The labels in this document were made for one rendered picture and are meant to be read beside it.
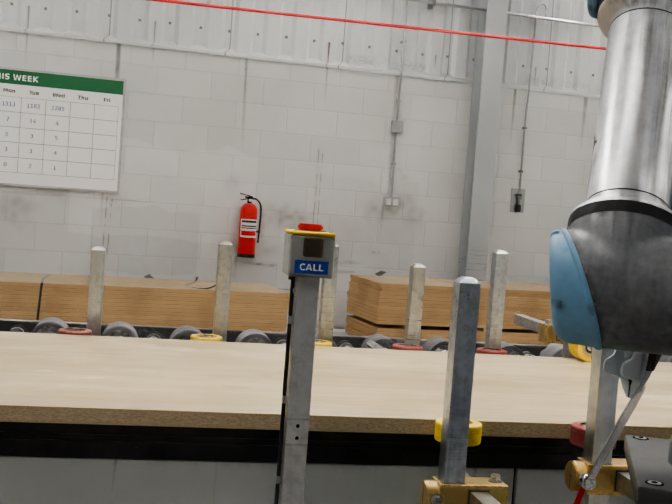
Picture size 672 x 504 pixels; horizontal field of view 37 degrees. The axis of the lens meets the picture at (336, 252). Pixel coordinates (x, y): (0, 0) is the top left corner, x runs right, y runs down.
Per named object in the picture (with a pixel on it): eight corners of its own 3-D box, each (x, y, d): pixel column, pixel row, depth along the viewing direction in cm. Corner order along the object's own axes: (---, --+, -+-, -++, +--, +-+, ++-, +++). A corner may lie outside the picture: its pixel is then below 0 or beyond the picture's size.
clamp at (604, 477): (651, 496, 169) (654, 466, 168) (575, 495, 166) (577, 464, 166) (635, 486, 174) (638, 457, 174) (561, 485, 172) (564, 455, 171)
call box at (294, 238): (332, 283, 155) (336, 232, 155) (287, 281, 154) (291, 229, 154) (324, 279, 162) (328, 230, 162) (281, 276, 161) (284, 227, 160)
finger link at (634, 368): (608, 397, 158) (615, 338, 157) (634, 397, 161) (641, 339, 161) (623, 401, 155) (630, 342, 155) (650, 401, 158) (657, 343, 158)
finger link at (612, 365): (594, 393, 161) (600, 335, 160) (620, 393, 164) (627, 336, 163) (608, 398, 158) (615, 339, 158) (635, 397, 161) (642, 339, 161)
